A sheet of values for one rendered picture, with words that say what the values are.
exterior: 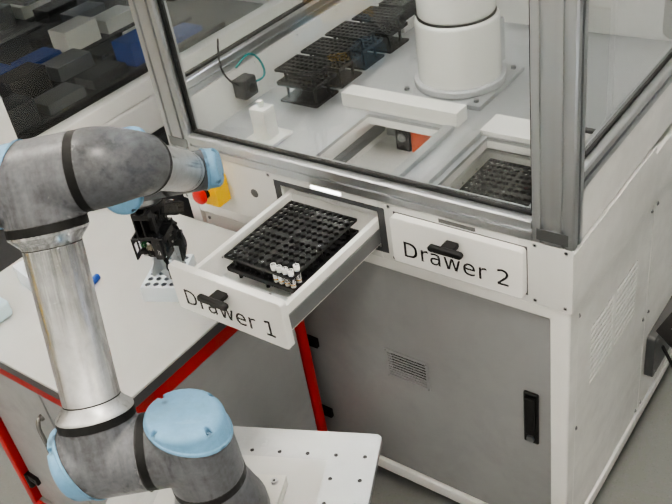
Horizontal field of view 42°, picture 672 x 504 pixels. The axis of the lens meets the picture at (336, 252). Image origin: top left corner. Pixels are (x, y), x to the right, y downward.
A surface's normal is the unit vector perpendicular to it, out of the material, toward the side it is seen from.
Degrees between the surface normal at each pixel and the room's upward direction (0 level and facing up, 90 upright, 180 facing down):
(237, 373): 90
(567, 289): 90
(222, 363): 90
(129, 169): 79
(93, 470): 65
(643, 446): 0
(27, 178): 59
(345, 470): 0
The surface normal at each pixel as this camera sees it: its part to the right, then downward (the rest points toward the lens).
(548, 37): -0.58, 0.54
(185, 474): 0.04, 0.55
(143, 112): 0.80, 0.25
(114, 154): 0.54, -0.20
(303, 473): -0.14, -0.80
